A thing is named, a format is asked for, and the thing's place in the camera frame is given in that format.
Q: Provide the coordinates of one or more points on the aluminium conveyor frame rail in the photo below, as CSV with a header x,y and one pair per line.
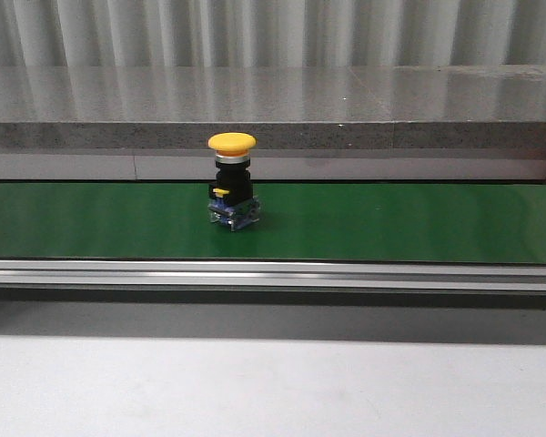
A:
x,y
301,276

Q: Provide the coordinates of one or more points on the grey stone counter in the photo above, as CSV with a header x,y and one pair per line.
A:
x,y
310,123

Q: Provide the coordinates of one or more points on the yellow push button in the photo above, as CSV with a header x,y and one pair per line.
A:
x,y
232,202

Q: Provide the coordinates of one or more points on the green conveyor belt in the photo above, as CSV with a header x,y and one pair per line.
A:
x,y
464,223

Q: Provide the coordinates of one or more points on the white pleated curtain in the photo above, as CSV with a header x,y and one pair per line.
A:
x,y
272,33

